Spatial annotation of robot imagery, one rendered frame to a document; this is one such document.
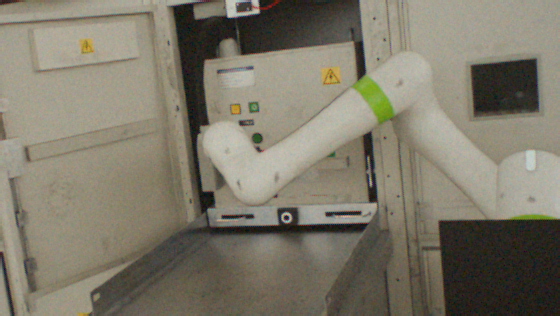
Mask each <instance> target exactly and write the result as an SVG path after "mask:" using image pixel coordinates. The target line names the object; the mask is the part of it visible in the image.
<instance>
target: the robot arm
mask: <svg viewBox="0 0 560 316"><path fill-rule="evenodd" d="M390 119H392V127H393V130H394V133H395V135H396V136H398V138H399V139H400V140H401V141H403V142H404V143H405V144H407V145H408V147H410V148H411V149H413V150H415V151H416V152H417V153H419V154H420V155H421V156H423V157H424V158H425V159H426V160H428V162H430V163H431V164H432V165H433V166H434V167H436V168H437V169H438V170H439V171H440V172H442V173H443V174H444V175H446V177H447V178H448V179H449V180H450V181H451V182H452V183H453V184H454V185H455V186H457V187H458V188H459V189H460V191H461V192H462V193H463V194H464V195H465V196H466V197H467V198H468V199H469V200H470V201H472V203H473V204H474V206H475V207H476V208H477V209H478V210H479V211H480V213H481V214H482V215H483V216H484V217H485V218H487V219H556V218H560V158H559V157H558V156H556V155H554V154H552V153H549V152H543V151H523V152H518V153H514V154H512V155H510V156H508V157H507V158H505V159H504V160H503V162H502V163H500V165H499V166H498V165H497V164H495V163H494V162H493V160H492V159H491V158H490V157H488V156H487V155H485V154H484V153H483V152H482V151H481V150H480V149H478V148H477V147H476V145H475V144H474V143H473V142H472V141H470V140H469V139H468V138H467V137H466V136H465V135H464V134H463V133H462V131H461V130H460V129H459V128H458V127H457V126H455V124H454V123H453V122H452V121H451V120H450V119H449V118H448V116H447V114H446V113H445V112H444V111H443V110H441V108H440V107H439V105H438V101H437V99H436V96H435V92H434V80H433V70H432V67H431V65H430V63H429V62H428V61H426V59H425V57H423V56H422V55H420V54H418V53H416V52H411V51H402V52H398V53H395V54H393V55H391V56H390V57H388V59H387V60H386V61H384V62H382V63H380V64H379V65H378V66H376V67H375V68H374V69H372V70H371V71H370V72H367V74H366V75H365V76H363V77H362V78H361V79H360V80H358V81H357V82H356V83H355V84H352V85H351V86H350V87H349V89H348V87H347V89H346V90H345V91H344V92H343V93H342V94H340V95H339V96H337V97H336V98H335V99H334V100H333V101H331V102H330V104H329V105H328V106H327V107H325V108H323V109H322V110H321V111H320V112H318V113H317V114H316V115H315V116H313V118H312V119H311V120H308V121H307V122H306V123H304V124H303V125H302V126H300V127H299V128H297V129H296V130H295V131H292V133H291V134H289V135H288V136H286V137H285V138H283V139H282V140H279V141H278V142H276V143H274V144H273V145H272V146H271V148H269V149H267V150H266V151H263V152H262V151H261V150H260V146H255V145H254V144H253V143H252V142H251V140H249V139H248V137H247V135H246V133H245V131H244V129H243V128H242V127H241V126H240V125H238V124H237V123H234V122H231V121H219V122H216V123H214V124H212V125H211V126H210V127H209V128H208V129H206V131H205V133H204V136H203V140H202V148H203V151H204V154H205V155H206V157H208V158H209V159H210V160H211V162H212V163H213V165H214V166H215V167H216V168H217V169H218V171H219V172H220V173H222V174H223V177H224V178H225V180H226V181H227V183H228V185H229V186H230V188H231V191H232V193H233V195H234V196H235V197H237V199H238V200H239V201H241V202H242V203H244V204H247V206H253V207H256V206H261V204H264V203H267V202H268V201H269V200H271V199H272V198H277V193H278V192H281V191H282V189H283V188H284V187H285V186H286V185H288V184H289V183H290V182H291V181H293V180H295V179H296V178H298V177H299V175H300V174H302V173H303V172H304V171H306V170H307V169H310V168H311V167H312V166H314V165H315V164H317V163H318V162H320V160H321V159H324V158H325V157H327V156H328V155H330V154H331V153H333V152H335V151H336V150H339V149H340V148H342V146H344V145H345V144H347V143H349V142H351V141H352V140H355V139H357V138H359V137H361V136H363V135H365V134H366V133H369V131H371V130H373V129H375V128H377V127H378V126H379V125H381V124H383V123H385V122H387V121H388V120H390Z"/></svg>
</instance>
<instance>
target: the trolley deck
mask: <svg viewBox="0 0 560 316"><path fill-rule="evenodd" d="M361 235H362V232H345V233H289V235H233V236H213V237H212V238H211V239H209V240H208V241H206V242H205V243H203V244H202V245H201V246H200V247H198V248H197V250H196V251H195V252H193V253H191V254H190V255H189V256H187V257H186V258H185V259H183V260H182V261H181V262H180V263H178V265H176V266H175V267H174V268H172V269H171V270H170V271H169V272H167V273H166V274H165V275H164V276H161V277H160V279H159V280H158V281H156V282H155V283H154V284H153V285H151V286H150V287H149V288H146V289H145V290H144V291H143V292H141V294H140V295H139V296H138V297H136V298H135V299H133V300H132V301H130V302H129V303H128V304H127V305H125V306H124V308H123V309H122V310H120V311H118V312H117V313H116V314H114V315H113V316H318V314H319V313H320V311H321V309H322V307H323V305H325V299H323V296H325V294H326V292H327V290H328V288H329V287H330V285H331V284H332V282H333V280H334V279H335V276H336V274H337V273H339V271H340V270H341V268H342V266H343V265H344V262H345V260H346V259H347V257H348V256H349V254H350V252H351V251H352V248H354V246H355V245H356V243H357V242H358V240H359V238H360V237H361ZM392 252H393V243H392V231H390V232H381V235H380V237H379V239H378V241H377V242H376V244H375V246H374V248H373V251H372V253H371V255H370V257H369V258H367V260H366V262H365V265H364V267H363V269H362V271H361V273H360V275H359V276H358V279H357V281H356V283H355V285H354V287H352V289H351V291H350V294H349V295H348V297H347V299H346V301H345V303H344V305H343V307H342V310H341V311H340V313H339V315H337V316H364V315H365V312H366V310H367V307H369V305H370V302H371V300H372V298H373V296H374V292H375V290H376V288H377V286H378V283H379V281H380V279H381V276H383V273H384V271H385V269H386V267H387V263H388V261H389V259H390V257H391V254H392Z"/></svg>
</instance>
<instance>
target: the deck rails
mask: <svg viewBox="0 0 560 316"><path fill-rule="evenodd" d="M381 232H383V231H380V226H379V214H378V209H377V210H376V212H375V214H374V215H373V217H372V218H371V221H370V223H369V224H367V226H366V228H365V229H364V231H363V232H362V235H361V237H360V238H359V240H358V242H357V243H356V245H355V246H354V248H352V251H351V252H350V254H349V256H348V257H347V259H346V260H345V262H344V265H343V266H342V268H341V270H340V271H339V273H337V274H336V276H335V279H334V280H333V282H332V284H331V285H330V287H329V288H328V290H327V292H326V294H325V296H323V299H325V305H323V307H322V309H321V311H320V313H319V314H318V316H337V315H339V313H340V311H341V310H342V307H343V305H344V303H345V301H346V299H347V297H348V295H349V294H350V291H351V289H352V287H354V285H355V283H356V281H357V279H358V276H359V275H360V273H361V271H362V269H363V267H364V265H365V262H366V260H367V258H369V257H370V255H371V253H372V251H373V248H374V246H375V244H376V242H377V241H378V239H379V237H380V235H381ZM213 236H214V235H204V227H203V219H202V215H200V216H198V217H197V218H195V219H194V221H193V222H190V223H189V224H187V225H186V226H184V227H183V228H181V229H180V230H178V231H176V232H175V233H173V235H172V236H170V237H169V238H167V239H166V240H164V241H162V242H161V243H159V244H158V245H156V246H155V247H153V248H152V250H150V251H149V252H147V253H145V254H144V255H142V256H141V257H139V258H138V259H136V260H135V261H133V262H131V263H130V265H128V266H127V267H125V268H124V269H122V270H121V271H120V272H117V273H116V274H114V275H113V276H111V277H110V279H108V280H107V281H106V282H103V283H102V284H100V285H99V286H97V287H96V288H94V289H93V290H92V291H89V299H91V305H92V312H93V316H113V315H114V314H116V313H117V312H118V311H120V310H122V309H123V308H124V306H125V305H127V304H128V303H129V302H130V301H132V300H133V299H135V298H136V297H138V296H139V295H140V294H141V292H143V291H144V290H145V289H146V288H149V287H150V286H151V285H153V284H154V283H155V282H156V281H158V280H159V279H160V277H161V276H164V275H165V274H166V273H167V272H169V271H170V270H171V269H172V268H174V267H175V266H176V265H178V263H180V262H181V261H182V260H183V259H185V258H186V257H187V256H189V255H190V254H191V253H193V252H195V251H196V250H197V248H198V247H200V246H201V245H202V244H203V243H205V242H206V241H208V240H209V239H211V238H212V237H213ZM98 292H99V298H98V299H96V300H95V301H94V296H95V295H96V294H98Z"/></svg>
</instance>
